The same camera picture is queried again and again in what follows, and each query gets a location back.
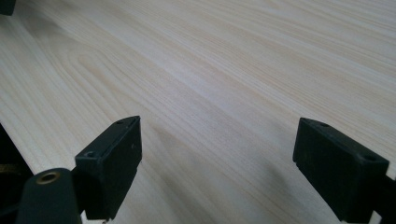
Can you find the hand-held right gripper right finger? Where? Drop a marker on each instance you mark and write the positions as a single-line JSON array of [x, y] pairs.
[[339, 174]]

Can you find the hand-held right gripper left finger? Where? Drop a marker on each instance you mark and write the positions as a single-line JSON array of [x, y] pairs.
[[112, 161]]

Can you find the black block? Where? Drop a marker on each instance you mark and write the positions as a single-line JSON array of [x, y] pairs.
[[6, 6]]

